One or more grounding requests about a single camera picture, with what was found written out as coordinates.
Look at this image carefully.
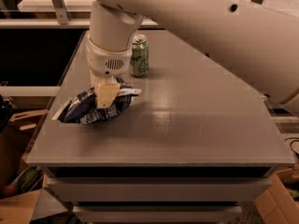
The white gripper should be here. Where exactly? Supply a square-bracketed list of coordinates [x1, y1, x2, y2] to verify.
[86, 37, 132, 109]

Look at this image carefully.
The blue chip bag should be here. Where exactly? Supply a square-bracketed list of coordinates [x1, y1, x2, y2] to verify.
[52, 77, 141, 125]

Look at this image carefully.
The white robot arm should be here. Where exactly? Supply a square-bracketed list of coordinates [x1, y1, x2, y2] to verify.
[97, 0, 299, 114]

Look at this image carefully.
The green soda can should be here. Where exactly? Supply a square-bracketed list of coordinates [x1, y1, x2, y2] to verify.
[130, 34, 149, 77]

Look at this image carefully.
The cardboard box on left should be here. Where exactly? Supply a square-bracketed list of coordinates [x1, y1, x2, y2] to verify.
[0, 109, 48, 224]

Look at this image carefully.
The cardboard box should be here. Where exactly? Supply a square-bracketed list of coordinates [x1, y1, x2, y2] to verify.
[254, 168, 299, 224]
[0, 109, 48, 224]

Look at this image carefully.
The upper grey drawer front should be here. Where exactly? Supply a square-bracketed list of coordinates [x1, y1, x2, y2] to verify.
[47, 178, 271, 203]

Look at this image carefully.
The grey drawer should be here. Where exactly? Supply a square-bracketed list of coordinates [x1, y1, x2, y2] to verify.
[47, 178, 271, 203]
[73, 206, 242, 224]

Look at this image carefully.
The green item in box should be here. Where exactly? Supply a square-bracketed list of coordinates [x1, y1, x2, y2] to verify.
[17, 167, 43, 193]

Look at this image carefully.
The lower grey drawer front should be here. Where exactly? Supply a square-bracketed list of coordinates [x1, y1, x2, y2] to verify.
[73, 206, 242, 224]

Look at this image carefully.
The red apple in box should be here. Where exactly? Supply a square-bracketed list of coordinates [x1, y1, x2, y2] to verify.
[2, 185, 19, 198]

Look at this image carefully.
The cardboard box on right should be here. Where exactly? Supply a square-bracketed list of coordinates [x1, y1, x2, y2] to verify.
[254, 168, 299, 224]

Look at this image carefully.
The metal railing frame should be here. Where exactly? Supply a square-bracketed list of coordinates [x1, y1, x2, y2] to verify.
[1, 0, 271, 34]

